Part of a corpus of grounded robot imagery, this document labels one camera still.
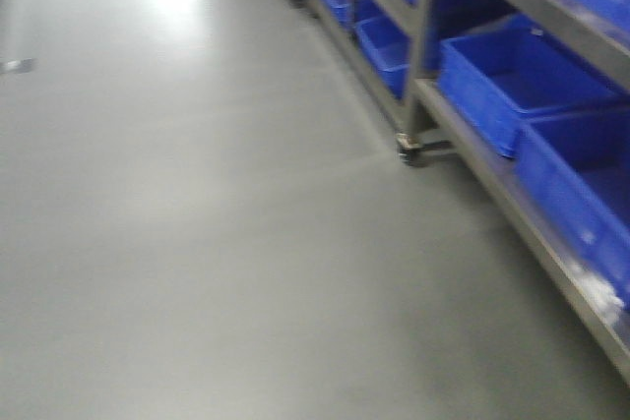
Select stainless steel shelf rack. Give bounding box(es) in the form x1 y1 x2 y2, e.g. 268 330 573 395
301 0 629 376

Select blue bin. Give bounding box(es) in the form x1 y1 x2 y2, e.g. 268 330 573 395
437 22 629 158
354 16 409 100
515 107 629 309

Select blue bin lower near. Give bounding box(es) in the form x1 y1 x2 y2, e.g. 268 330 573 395
515 107 629 309

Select blue bin lower far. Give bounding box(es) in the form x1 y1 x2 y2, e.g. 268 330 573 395
354 16 409 100

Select blue bin lower middle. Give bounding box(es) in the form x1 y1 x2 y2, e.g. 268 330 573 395
437 22 629 158

